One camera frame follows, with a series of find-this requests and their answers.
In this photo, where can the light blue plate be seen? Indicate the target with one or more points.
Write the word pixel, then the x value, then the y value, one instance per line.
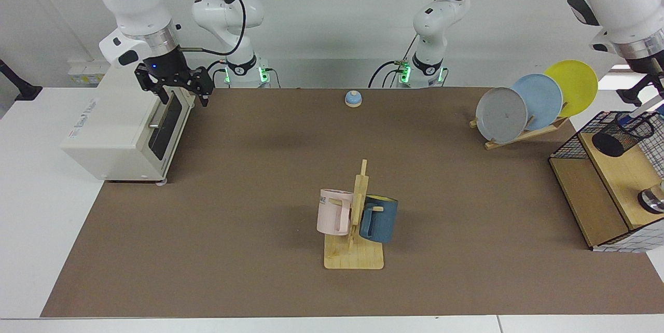
pixel 542 97

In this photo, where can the dark blue cup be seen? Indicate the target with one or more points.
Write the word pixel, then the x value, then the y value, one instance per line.
pixel 384 224

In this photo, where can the white power strip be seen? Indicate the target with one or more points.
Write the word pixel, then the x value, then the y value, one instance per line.
pixel 83 71

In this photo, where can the wooden plate rack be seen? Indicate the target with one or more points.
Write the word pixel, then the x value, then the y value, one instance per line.
pixel 519 138

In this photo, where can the grey plate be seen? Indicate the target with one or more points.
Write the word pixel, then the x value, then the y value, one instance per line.
pixel 500 115

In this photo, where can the wooden cup stand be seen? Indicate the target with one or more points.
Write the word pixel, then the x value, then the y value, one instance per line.
pixel 353 260

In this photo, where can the black mesh pen holder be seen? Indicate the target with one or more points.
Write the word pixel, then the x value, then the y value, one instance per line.
pixel 612 143

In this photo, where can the pink cup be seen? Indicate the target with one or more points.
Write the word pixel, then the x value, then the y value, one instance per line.
pixel 329 219

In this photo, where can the black mount stand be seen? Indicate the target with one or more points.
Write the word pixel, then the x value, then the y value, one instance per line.
pixel 630 95
pixel 26 92

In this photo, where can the yellow plate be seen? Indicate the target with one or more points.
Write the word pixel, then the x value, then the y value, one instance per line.
pixel 573 84

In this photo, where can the small blue round thing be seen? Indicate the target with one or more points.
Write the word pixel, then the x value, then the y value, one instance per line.
pixel 353 98

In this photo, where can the pale toaster oven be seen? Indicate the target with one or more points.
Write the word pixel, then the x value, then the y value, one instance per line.
pixel 114 115

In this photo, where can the brown table cloth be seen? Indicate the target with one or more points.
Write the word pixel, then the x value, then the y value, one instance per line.
pixel 207 245

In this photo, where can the blue and white marker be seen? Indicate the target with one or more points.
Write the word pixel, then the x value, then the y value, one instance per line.
pixel 646 107

